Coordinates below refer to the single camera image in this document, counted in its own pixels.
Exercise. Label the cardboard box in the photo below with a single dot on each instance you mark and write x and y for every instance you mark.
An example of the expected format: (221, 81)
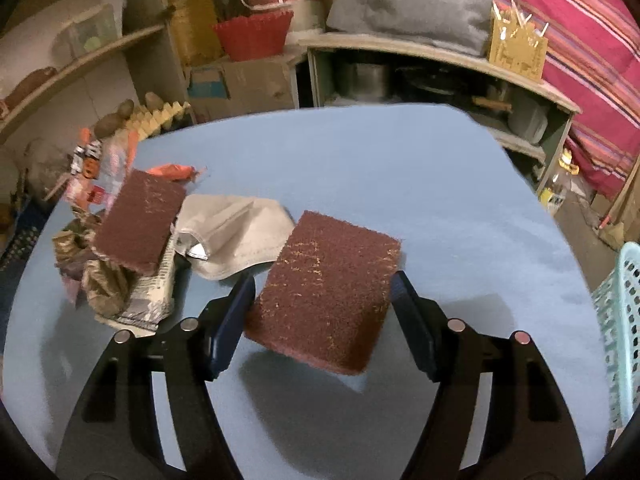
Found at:
(240, 85)

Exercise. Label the printed paper packet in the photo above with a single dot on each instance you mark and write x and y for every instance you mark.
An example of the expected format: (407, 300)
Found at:
(150, 295)

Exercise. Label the yellow fabric bundle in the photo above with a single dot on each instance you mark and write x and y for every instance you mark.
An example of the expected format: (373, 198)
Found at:
(155, 117)

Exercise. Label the metal pot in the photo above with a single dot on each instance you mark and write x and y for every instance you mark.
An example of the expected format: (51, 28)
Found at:
(362, 82)

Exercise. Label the red plastic basket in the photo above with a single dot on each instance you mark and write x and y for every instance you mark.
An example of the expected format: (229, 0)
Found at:
(252, 35)

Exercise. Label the grey cushion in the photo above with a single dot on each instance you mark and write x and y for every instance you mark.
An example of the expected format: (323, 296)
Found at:
(410, 0)

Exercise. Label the orange black snack wrapper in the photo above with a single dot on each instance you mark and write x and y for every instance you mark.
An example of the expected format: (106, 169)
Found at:
(85, 160)

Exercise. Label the teal plastic basket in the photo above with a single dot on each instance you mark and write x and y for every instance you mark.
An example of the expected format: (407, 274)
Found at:
(620, 330)

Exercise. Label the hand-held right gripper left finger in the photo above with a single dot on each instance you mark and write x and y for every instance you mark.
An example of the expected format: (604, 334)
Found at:
(232, 330)

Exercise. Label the pink snack wrapper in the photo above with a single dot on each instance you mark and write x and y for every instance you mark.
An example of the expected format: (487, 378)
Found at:
(117, 165)

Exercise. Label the plain white bucket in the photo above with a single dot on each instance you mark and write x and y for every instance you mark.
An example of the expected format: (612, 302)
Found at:
(306, 15)

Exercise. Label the orange twisted wrapper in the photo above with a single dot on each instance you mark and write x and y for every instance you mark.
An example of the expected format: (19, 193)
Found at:
(172, 171)

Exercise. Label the pink striped blanket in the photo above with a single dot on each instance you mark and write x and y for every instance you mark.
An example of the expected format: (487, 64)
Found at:
(575, 35)

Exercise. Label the curved wooden shelf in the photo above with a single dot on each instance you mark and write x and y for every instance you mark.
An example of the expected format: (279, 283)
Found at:
(75, 65)

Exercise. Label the grey shelf unit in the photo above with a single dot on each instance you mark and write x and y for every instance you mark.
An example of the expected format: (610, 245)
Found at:
(400, 45)

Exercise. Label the brown potato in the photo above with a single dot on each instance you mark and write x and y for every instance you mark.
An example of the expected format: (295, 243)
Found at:
(125, 107)
(107, 125)
(152, 100)

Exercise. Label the stack of grey plates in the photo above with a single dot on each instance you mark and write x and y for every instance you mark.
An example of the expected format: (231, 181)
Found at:
(525, 120)

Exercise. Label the clear bottle yellow label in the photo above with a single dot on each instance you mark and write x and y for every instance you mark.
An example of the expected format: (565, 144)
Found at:
(552, 195)

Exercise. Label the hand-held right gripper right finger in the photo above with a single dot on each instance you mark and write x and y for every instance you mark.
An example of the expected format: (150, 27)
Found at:
(412, 325)

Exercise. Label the yellow oil bottle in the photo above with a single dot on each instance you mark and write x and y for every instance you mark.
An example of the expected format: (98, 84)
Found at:
(190, 10)

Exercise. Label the dark frying pan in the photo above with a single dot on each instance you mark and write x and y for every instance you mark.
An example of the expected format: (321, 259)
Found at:
(430, 85)

